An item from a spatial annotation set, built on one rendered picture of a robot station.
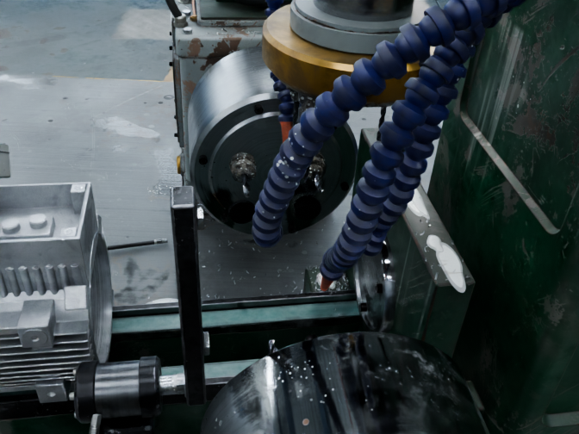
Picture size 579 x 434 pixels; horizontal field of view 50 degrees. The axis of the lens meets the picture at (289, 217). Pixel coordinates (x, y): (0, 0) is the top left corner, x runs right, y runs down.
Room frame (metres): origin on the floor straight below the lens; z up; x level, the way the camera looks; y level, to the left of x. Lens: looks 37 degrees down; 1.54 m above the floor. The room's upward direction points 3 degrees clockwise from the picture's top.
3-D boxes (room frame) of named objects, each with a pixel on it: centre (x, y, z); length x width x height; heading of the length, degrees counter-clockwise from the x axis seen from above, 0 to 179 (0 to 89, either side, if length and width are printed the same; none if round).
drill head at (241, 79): (0.91, 0.05, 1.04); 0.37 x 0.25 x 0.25; 11
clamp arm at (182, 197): (0.40, 0.09, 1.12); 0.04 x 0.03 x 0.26; 101
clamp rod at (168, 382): (0.40, 0.13, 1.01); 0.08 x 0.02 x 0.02; 101
